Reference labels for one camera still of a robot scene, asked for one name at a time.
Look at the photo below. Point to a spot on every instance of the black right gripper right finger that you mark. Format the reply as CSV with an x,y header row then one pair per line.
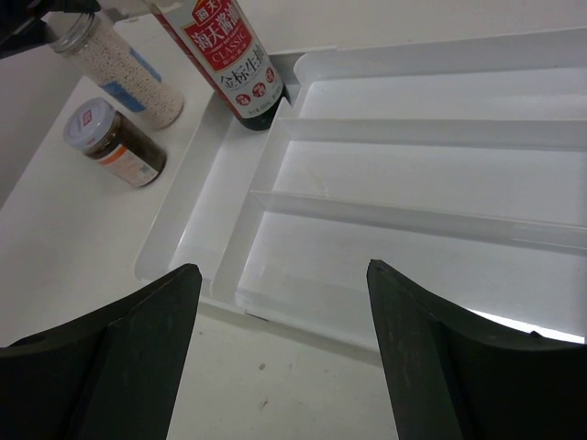
x,y
452,374

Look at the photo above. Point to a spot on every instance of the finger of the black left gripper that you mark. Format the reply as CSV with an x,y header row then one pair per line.
x,y
22,27

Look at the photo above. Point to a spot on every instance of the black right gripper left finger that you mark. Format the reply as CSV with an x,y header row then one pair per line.
x,y
113,373

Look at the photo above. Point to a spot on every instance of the white peppercorn jar silver lid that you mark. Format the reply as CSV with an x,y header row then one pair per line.
x,y
90,43

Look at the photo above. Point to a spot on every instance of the dark soy sauce bottle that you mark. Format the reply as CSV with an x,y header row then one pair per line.
x,y
218,40

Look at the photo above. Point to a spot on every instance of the white divided organizer tray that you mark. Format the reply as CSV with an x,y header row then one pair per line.
x,y
462,164

